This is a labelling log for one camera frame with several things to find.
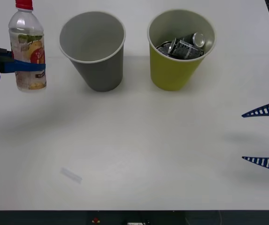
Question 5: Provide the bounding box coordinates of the dark robot torso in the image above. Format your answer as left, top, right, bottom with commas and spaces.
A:
0, 210, 269, 225

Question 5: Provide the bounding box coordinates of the clear bottle with red cap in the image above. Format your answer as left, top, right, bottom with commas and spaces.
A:
8, 0, 47, 92

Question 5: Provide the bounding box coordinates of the yellow-green plastic waste bin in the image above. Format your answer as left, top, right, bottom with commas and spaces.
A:
146, 9, 217, 91

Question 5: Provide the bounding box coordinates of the dark purple can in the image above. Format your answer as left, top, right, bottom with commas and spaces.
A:
155, 41, 172, 55

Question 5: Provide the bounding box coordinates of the grey plastic waste bin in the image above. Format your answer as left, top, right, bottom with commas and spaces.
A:
59, 11, 126, 92

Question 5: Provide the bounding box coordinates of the black can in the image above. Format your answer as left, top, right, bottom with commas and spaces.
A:
167, 38, 204, 59
180, 32, 207, 49

